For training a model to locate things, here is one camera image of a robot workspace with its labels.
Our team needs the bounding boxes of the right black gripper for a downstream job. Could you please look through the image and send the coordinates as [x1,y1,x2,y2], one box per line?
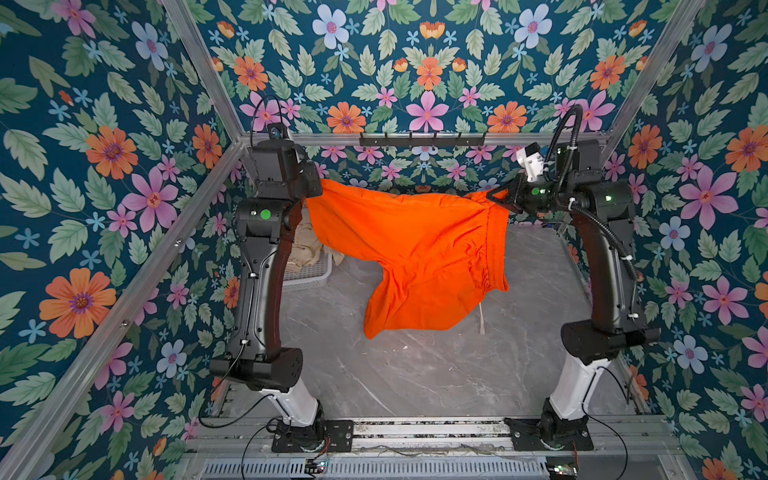
[487,175,574,216]

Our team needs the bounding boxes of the orange shorts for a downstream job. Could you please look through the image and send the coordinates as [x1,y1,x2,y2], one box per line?
[306,180,509,339]

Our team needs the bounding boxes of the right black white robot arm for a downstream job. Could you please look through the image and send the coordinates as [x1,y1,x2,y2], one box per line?
[486,140,660,451]

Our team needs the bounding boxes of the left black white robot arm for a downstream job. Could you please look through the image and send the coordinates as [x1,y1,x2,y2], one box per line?
[210,139,322,429]

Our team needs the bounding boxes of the beige shorts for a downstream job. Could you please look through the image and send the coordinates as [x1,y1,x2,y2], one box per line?
[286,208,345,274]

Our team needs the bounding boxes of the white plastic laundry basket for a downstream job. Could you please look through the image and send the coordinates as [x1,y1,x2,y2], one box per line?
[283,253,333,291]

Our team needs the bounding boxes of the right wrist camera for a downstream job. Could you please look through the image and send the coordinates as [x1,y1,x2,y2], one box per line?
[515,142,545,183]

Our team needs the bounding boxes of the black hook rail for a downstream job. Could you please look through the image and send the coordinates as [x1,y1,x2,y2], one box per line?
[358,132,486,149]

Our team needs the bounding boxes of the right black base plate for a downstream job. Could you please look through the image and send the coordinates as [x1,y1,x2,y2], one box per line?
[503,417,594,452]

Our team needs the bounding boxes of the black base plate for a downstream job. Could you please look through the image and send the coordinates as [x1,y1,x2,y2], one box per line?
[503,417,594,452]
[271,419,355,454]

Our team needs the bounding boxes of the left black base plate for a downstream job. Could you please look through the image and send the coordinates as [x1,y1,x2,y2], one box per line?
[271,419,355,454]

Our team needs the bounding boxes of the white ventilated cable duct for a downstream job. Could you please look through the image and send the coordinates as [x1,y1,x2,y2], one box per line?
[199,457,550,479]

